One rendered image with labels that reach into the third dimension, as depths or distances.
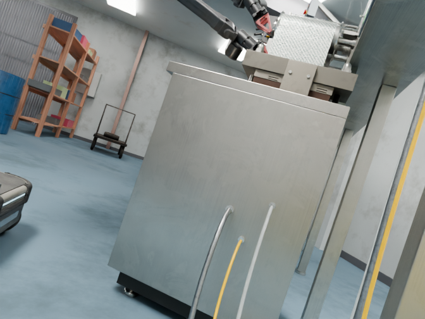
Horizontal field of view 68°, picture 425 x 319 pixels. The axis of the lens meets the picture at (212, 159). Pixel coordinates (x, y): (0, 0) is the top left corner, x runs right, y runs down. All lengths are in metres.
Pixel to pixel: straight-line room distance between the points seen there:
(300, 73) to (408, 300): 0.80
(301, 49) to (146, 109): 7.18
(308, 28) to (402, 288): 1.12
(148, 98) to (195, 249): 7.45
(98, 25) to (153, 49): 1.42
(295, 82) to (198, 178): 0.47
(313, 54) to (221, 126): 0.53
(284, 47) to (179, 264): 0.96
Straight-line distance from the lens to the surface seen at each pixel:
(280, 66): 1.21
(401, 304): 0.60
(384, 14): 1.08
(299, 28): 1.48
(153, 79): 8.50
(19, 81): 5.13
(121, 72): 8.54
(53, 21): 6.42
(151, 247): 1.20
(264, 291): 1.12
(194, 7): 1.43
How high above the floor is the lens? 0.60
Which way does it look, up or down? level
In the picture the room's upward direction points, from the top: 19 degrees clockwise
